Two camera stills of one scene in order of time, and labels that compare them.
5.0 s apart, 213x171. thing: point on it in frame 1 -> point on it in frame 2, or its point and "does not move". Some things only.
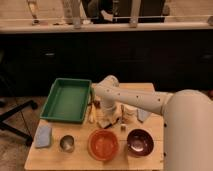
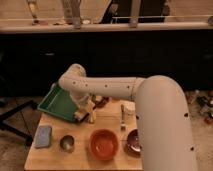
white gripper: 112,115 -> 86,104
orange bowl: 103,144 does not move
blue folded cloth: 43,136 does not move
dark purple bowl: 140,142 does not move
